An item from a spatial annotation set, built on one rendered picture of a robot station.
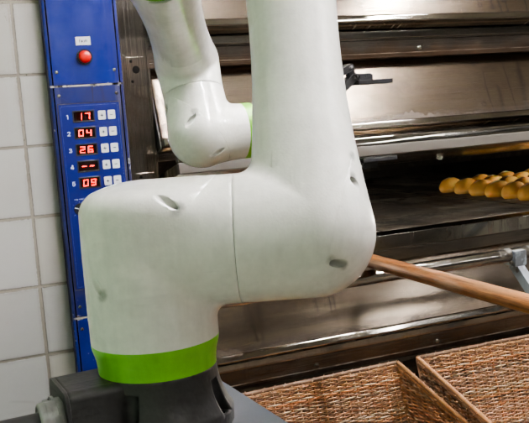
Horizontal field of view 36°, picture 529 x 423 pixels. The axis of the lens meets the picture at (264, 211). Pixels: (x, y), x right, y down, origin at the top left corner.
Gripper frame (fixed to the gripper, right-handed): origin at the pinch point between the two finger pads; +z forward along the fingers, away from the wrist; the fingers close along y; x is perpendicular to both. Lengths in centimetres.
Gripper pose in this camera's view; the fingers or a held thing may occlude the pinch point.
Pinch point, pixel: (385, 119)
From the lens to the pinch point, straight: 150.1
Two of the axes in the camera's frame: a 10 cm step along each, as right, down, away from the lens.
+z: 9.2, -1.1, 3.7
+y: 0.7, 9.9, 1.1
